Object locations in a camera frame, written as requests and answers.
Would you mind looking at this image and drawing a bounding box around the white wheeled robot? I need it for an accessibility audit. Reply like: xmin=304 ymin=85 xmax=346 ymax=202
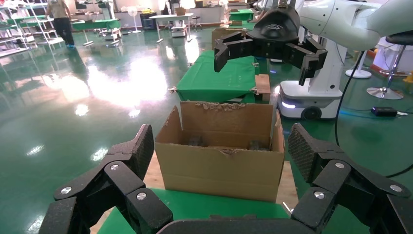
xmin=277 ymin=27 xmax=348 ymax=121
xmin=100 ymin=0 xmax=122 ymax=41

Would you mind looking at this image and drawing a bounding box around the dark blue storage crate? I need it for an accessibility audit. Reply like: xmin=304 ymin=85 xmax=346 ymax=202
xmin=139 ymin=12 xmax=156 ymax=30

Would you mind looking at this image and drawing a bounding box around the white long table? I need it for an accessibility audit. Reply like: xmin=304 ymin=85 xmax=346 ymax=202
xmin=148 ymin=13 xmax=194 ymax=43

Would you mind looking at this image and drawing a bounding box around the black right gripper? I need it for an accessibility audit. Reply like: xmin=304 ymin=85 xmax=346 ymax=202
xmin=214 ymin=7 xmax=328 ymax=87

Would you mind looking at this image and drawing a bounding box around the green covered table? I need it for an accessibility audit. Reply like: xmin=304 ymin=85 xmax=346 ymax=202
xmin=71 ymin=19 xmax=121 ymax=46
xmin=229 ymin=9 xmax=255 ymax=21

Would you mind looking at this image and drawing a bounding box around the person in light shirt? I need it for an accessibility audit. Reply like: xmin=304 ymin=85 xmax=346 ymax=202
xmin=46 ymin=0 xmax=75 ymax=49

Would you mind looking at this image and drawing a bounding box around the white shelving rack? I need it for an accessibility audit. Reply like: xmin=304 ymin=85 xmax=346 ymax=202
xmin=0 ymin=6 xmax=33 ymax=58
xmin=22 ymin=0 xmax=68 ymax=45

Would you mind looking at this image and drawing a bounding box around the white round stand base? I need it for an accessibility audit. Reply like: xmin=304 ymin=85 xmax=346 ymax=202
xmin=345 ymin=51 xmax=372 ymax=80

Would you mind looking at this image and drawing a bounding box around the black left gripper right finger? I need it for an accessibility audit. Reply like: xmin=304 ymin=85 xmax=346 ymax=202
xmin=288 ymin=122 xmax=413 ymax=234

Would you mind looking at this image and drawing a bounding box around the small white robot base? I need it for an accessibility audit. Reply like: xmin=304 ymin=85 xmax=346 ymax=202
xmin=170 ymin=19 xmax=187 ymax=37

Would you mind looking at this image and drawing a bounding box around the white cabinet red base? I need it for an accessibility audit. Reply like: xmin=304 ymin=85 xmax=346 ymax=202
xmin=370 ymin=37 xmax=413 ymax=77

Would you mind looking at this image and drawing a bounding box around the white pedestal fan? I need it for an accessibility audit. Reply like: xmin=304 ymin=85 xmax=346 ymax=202
xmin=126 ymin=5 xmax=142 ymax=34

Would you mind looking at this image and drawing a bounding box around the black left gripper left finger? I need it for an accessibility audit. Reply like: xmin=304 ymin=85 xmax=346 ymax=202
xmin=38 ymin=124 xmax=174 ymax=234

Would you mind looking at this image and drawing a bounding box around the chrome stool black seat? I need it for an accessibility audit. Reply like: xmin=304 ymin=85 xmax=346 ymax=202
xmin=367 ymin=30 xmax=413 ymax=101

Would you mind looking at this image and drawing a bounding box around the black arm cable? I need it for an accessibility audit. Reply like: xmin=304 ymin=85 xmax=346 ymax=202
xmin=334 ymin=50 xmax=413 ymax=179

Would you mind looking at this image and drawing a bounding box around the large open cardboard carton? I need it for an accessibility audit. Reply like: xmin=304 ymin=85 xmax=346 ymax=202
xmin=154 ymin=101 xmax=286 ymax=203

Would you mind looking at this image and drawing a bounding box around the green table cloth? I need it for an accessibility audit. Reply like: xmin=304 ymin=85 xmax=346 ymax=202
xmin=96 ymin=188 xmax=289 ymax=234
xmin=175 ymin=49 xmax=260 ymax=104

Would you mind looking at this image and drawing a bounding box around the black power adapter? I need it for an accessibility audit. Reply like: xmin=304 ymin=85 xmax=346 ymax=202
xmin=371 ymin=106 xmax=398 ymax=117

